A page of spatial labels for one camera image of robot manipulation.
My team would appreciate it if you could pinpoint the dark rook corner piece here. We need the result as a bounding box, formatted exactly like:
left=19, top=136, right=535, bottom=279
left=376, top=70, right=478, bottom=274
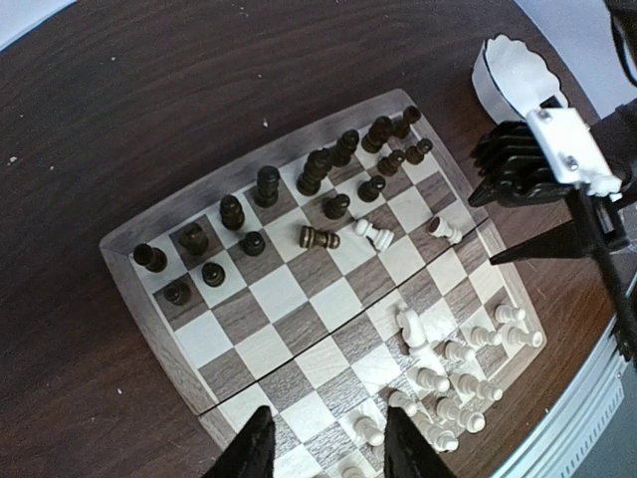
left=392, top=106, right=422, bottom=139

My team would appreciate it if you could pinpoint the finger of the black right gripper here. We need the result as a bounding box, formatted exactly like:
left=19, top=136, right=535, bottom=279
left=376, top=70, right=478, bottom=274
left=468, top=178, right=501, bottom=207
left=490, top=220, right=597, bottom=264

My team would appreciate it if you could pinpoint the white pawn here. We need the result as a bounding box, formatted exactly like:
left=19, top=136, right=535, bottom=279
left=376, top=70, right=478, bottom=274
left=494, top=304, right=527, bottom=324
left=468, top=327, right=504, bottom=348
left=416, top=367, right=451, bottom=392
left=443, top=341, right=476, bottom=362
left=427, top=216, right=463, bottom=245
left=354, top=219, right=395, bottom=252

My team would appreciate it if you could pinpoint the white scalloped bowl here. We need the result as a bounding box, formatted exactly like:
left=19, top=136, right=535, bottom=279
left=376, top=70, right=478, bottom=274
left=471, top=34, right=569, bottom=124

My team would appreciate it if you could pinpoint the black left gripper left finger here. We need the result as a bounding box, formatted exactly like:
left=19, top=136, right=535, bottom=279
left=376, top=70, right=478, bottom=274
left=208, top=405, right=276, bottom=478

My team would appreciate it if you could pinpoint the wooden chess board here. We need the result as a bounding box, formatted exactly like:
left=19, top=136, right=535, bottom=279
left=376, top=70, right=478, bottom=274
left=100, top=90, right=546, bottom=477

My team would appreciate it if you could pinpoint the white knight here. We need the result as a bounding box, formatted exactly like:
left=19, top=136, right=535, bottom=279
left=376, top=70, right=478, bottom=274
left=396, top=309, right=427, bottom=349

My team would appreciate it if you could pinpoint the aluminium front rail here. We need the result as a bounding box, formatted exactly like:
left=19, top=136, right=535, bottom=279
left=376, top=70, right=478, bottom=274
left=493, top=327, right=636, bottom=477

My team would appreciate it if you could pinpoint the dark rook far piece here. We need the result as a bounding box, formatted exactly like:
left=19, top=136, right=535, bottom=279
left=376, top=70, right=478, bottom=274
left=132, top=244, right=167, bottom=273

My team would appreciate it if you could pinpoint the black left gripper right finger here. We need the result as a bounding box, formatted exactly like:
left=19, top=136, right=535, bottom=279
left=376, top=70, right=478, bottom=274
left=383, top=407, right=453, bottom=478

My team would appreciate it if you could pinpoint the fallen dark pawn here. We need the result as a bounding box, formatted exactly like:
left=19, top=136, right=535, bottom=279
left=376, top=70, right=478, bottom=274
left=299, top=226, right=340, bottom=249

